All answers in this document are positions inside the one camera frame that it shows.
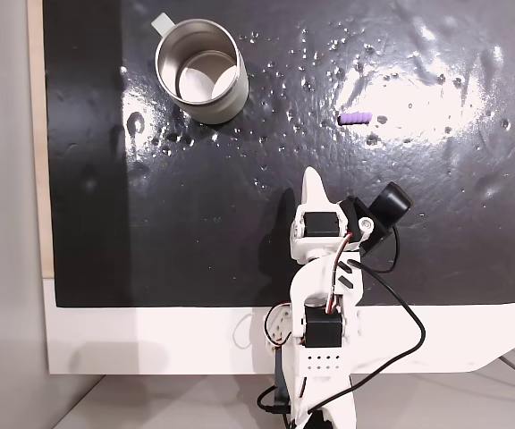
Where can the black camera box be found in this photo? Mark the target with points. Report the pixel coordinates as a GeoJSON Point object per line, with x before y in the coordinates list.
{"type": "Point", "coordinates": [389, 203]}

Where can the white table board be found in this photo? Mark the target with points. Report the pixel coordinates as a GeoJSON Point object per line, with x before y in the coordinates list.
{"type": "Point", "coordinates": [150, 335]}

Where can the silver metal cup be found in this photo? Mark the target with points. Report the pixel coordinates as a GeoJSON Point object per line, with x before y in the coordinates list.
{"type": "Point", "coordinates": [222, 94]}

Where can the glossy black mat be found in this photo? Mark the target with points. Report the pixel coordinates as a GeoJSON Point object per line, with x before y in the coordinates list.
{"type": "Point", "coordinates": [195, 214]}

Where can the purple ribbed pen grip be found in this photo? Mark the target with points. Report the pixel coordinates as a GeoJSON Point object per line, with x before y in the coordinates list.
{"type": "Point", "coordinates": [354, 117]}

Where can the beige board strip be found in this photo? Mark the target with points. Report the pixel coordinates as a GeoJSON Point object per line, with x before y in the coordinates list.
{"type": "Point", "coordinates": [36, 134]}

